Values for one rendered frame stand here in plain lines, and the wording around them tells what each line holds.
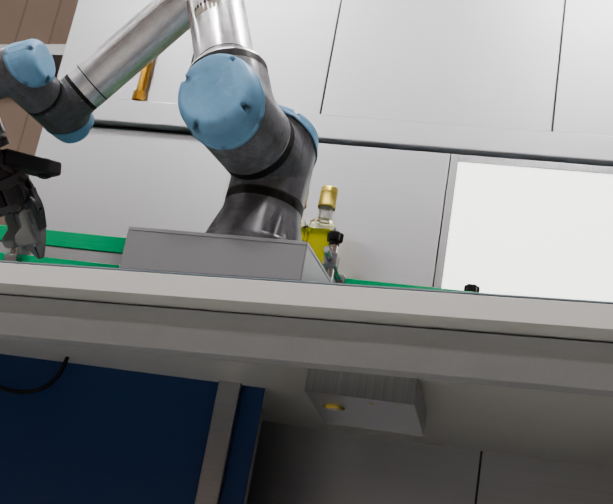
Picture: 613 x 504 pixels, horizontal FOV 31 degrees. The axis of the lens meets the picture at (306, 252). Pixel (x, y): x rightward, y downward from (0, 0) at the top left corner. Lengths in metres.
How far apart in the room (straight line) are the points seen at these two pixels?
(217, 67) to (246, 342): 0.37
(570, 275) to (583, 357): 0.84
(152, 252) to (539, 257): 0.95
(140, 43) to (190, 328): 0.56
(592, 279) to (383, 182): 0.47
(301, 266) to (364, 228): 0.83
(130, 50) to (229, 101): 0.43
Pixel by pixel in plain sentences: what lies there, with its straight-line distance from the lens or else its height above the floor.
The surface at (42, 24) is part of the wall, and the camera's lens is 5.86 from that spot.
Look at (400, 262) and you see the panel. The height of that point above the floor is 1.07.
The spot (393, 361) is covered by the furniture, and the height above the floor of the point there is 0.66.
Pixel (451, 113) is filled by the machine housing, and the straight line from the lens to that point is 2.39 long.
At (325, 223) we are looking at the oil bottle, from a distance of 2.10.
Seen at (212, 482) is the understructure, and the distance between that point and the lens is 1.87.
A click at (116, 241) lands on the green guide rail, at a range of 2.07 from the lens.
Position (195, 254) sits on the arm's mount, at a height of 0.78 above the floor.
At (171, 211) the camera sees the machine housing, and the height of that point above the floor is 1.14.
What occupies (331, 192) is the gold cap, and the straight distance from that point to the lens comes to 2.14.
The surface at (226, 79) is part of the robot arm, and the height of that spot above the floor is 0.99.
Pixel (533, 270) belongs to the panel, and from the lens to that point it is 2.21.
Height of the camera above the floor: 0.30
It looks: 20 degrees up
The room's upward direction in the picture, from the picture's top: 10 degrees clockwise
